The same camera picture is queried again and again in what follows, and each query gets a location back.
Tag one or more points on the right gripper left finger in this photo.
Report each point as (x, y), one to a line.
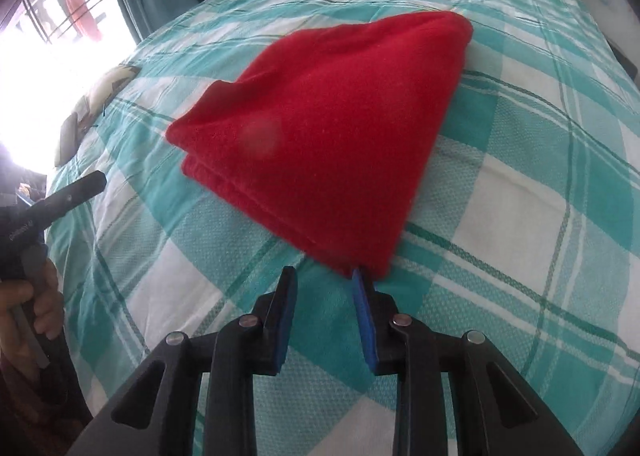
(154, 411)

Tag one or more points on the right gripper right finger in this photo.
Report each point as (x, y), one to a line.
(496, 411)

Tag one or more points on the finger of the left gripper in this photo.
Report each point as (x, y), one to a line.
(70, 195)

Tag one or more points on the red knit sweater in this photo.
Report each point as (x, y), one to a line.
(324, 137)

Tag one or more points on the person's left hand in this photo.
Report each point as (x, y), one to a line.
(49, 318)

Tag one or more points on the small patterned cushion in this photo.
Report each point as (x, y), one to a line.
(91, 106)

